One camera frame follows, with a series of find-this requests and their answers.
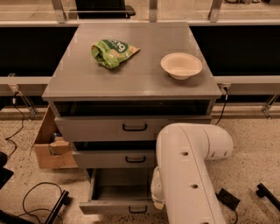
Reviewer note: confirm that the black stand leg right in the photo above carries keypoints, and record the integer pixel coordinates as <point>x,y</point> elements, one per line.
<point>262,191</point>

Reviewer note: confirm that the white paper bowl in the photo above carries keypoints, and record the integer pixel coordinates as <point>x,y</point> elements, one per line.
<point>181,66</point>

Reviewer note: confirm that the grey drawer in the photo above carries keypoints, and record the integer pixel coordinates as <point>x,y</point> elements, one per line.
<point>120,128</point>
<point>120,191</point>
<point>114,158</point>

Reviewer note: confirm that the grey top drawer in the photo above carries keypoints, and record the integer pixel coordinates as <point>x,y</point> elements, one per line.
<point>120,128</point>

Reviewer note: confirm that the grey middle drawer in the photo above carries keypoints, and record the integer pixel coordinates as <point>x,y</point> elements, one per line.
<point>114,158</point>

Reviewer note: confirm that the black stand leg left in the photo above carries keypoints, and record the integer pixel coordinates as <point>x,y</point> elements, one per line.
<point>64,200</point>

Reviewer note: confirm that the cardboard box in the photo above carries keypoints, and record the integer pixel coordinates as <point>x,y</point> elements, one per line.
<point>51,150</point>

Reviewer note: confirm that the black power adapter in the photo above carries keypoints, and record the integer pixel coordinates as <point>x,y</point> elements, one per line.
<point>228,199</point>

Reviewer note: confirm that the black chair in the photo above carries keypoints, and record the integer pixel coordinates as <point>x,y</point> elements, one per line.
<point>101,9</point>

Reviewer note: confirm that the grey drawer cabinet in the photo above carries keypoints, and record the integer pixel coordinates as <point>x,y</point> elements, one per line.
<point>138,87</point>

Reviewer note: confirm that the grey bottom drawer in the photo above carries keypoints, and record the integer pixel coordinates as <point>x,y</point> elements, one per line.
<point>120,191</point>

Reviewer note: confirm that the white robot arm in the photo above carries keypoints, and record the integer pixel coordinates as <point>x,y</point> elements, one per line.
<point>180,182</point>

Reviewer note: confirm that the black stand leg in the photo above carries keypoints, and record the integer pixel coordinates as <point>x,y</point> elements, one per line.
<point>64,200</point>
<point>262,191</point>

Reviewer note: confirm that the black object left edge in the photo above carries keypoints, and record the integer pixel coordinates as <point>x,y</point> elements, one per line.
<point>5,174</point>

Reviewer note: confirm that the green chip bag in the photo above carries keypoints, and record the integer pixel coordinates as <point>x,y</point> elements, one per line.
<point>110,53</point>

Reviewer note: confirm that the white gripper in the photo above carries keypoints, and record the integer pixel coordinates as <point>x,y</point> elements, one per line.
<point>157,188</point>

